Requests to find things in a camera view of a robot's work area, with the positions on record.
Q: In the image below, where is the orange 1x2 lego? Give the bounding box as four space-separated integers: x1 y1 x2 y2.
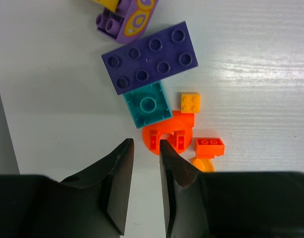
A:
195 137 225 159

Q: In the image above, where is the yellow round lego piece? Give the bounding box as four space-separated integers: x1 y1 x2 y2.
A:
191 157 215 173

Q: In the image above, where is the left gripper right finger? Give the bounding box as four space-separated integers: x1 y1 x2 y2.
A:
159 140 211 238

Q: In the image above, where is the orange lego cluster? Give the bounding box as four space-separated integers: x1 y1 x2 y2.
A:
142 111 195 155

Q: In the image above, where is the teal square lego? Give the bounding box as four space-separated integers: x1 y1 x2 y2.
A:
123 81 173 128

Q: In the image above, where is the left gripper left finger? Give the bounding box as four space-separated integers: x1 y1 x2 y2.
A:
61 138 134 236

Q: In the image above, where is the lilac printed lego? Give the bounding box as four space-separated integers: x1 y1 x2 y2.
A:
96 0 158 44

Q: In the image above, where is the small yellow lego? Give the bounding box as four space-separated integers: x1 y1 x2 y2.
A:
181 93 201 114

